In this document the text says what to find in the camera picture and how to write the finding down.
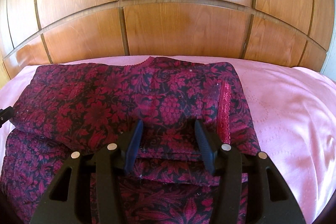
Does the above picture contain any maroon floral garment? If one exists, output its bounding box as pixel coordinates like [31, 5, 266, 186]
[1, 57, 260, 223]

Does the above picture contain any wooden panelled headboard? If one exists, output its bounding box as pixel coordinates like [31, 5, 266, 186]
[1, 0, 335, 85]

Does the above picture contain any pink bedspread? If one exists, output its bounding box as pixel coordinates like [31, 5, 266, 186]
[0, 55, 336, 224]

